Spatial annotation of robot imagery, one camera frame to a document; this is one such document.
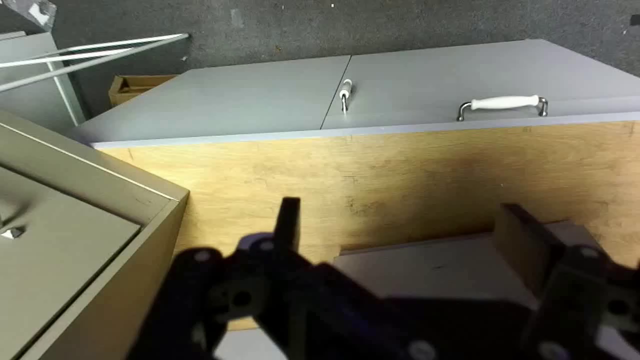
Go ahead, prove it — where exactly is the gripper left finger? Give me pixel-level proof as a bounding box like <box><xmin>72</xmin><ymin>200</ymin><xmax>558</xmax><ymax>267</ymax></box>
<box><xmin>127</xmin><ymin>197</ymin><xmax>373</xmax><ymax>360</ymax></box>

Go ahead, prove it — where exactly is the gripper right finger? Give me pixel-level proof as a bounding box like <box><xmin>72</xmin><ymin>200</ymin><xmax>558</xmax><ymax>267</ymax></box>
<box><xmin>494</xmin><ymin>202</ymin><xmax>640</xmax><ymax>360</ymax></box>

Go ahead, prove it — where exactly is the beige metal filing cabinet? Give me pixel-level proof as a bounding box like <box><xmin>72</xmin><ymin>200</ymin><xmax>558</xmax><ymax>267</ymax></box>
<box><xmin>0</xmin><ymin>109</ymin><xmax>191</xmax><ymax>360</ymax></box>

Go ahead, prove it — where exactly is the wooden cabinet with grey doors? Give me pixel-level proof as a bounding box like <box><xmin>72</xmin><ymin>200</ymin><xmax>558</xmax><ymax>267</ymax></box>
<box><xmin>65</xmin><ymin>39</ymin><xmax>640</xmax><ymax>332</ymax></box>

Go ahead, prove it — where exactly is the grey cabinet door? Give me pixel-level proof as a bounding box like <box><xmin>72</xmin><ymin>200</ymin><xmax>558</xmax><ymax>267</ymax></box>
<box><xmin>65</xmin><ymin>55</ymin><xmax>352</xmax><ymax>147</ymax></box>
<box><xmin>320</xmin><ymin>39</ymin><xmax>640</xmax><ymax>132</ymax></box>

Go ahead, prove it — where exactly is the beige filing cabinet drawer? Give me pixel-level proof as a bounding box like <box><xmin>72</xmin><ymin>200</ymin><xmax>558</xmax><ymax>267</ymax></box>
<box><xmin>0</xmin><ymin>165</ymin><xmax>142</xmax><ymax>360</ymax></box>

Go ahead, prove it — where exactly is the grey metal cabinet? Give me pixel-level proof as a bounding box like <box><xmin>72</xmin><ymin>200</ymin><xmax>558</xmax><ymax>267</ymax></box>
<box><xmin>0</xmin><ymin>31</ymin><xmax>87</xmax><ymax>135</ymax></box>

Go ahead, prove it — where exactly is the grey board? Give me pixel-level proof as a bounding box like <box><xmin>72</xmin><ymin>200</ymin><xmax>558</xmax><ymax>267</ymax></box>
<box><xmin>214</xmin><ymin>220</ymin><xmax>640</xmax><ymax>360</ymax></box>

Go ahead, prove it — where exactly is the cardboard box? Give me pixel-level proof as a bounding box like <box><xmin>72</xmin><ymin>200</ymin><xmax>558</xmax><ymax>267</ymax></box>
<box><xmin>108</xmin><ymin>74</ymin><xmax>179</xmax><ymax>107</ymax></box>

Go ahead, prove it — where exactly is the white rod stand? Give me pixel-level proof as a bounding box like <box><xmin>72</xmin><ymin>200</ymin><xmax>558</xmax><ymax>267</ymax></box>
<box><xmin>0</xmin><ymin>32</ymin><xmax>191</xmax><ymax>94</ymax></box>

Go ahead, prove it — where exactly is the white and metal door handle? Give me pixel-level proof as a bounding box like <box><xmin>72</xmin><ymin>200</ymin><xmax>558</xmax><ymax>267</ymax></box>
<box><xmin>456</xmin><ymin>94</ymin><xmax>549</xmax><ymax>123</ymax></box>
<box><xmin>339</xmin><ymin>78</ymin><xmax>354</xmax><ymax>115</ymax></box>

